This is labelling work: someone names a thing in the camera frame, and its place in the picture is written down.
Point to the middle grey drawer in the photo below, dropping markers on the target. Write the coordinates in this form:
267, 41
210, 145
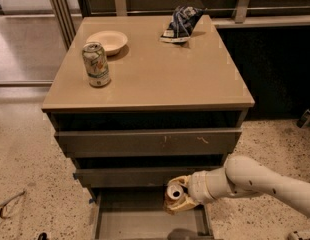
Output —
133, 177

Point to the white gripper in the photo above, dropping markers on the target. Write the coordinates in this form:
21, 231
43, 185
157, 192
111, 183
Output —
197, 186

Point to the grey drawer cabinet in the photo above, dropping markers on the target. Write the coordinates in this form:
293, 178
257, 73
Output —
154, 86

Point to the white shallow bowl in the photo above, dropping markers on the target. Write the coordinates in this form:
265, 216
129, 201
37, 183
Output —
111, 41

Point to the blue chip bag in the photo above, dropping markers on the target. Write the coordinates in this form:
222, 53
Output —
183, 22

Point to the dark object by wall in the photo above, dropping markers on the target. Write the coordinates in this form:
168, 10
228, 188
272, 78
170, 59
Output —
304, 120

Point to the open bottom grey drawer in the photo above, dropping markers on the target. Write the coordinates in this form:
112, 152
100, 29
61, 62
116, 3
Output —
138, 214

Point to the orange soda can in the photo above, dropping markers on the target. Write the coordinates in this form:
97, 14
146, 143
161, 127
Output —
173, 195

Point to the white object bottom right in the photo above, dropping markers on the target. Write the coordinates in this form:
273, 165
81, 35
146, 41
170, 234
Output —
299, 235

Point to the top grey drawer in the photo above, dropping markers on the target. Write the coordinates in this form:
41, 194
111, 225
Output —
142, 143

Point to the green white soda can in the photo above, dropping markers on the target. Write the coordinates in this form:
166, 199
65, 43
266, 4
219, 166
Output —
96, 65

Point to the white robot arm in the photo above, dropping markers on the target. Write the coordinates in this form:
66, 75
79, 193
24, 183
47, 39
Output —
239, 177

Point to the small black floor object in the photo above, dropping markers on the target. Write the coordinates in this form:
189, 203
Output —
42, 236

